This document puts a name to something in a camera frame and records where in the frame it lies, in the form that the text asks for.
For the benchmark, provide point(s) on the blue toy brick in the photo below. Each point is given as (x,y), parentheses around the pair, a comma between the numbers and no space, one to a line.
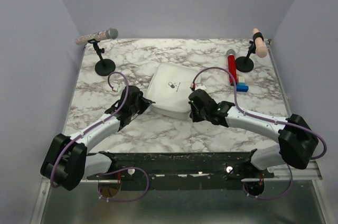
(242,88)

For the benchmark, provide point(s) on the glitter microphone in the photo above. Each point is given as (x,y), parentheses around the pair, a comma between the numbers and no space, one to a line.
(109,34)

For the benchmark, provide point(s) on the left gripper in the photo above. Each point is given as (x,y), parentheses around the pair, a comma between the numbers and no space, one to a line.
(144,103)

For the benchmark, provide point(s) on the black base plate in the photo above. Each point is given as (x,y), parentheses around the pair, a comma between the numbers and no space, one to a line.
(183,171)

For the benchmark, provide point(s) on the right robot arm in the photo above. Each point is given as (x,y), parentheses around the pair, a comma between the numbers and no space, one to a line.
(295,144)

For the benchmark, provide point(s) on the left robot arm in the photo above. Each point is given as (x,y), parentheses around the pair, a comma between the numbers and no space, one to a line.
(65,163)

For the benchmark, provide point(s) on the black mic stand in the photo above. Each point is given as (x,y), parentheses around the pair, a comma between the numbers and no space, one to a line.
(245,64)
(104,66)

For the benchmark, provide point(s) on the grey medicine kit case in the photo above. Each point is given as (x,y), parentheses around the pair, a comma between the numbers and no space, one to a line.
(169,89)

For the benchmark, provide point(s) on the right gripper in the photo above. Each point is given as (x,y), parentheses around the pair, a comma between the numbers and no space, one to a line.
(195,117)

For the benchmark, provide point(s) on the red toy microphone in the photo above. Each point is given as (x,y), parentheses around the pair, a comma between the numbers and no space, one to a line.
(232,66)

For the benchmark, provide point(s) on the beige wooden microphone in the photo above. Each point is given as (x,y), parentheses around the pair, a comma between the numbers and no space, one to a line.
(261,49)

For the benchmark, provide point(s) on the left black mic stand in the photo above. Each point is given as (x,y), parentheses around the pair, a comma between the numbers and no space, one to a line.
(104,66)

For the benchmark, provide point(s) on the right black mic stand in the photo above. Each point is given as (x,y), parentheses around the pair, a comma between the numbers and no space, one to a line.
(245,64)

